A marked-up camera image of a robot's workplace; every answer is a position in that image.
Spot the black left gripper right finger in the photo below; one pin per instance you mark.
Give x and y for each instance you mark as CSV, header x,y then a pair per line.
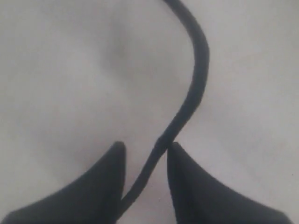
x,y
199,198

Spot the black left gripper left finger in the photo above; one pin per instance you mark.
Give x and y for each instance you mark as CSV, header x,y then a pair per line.
x,y
93,198

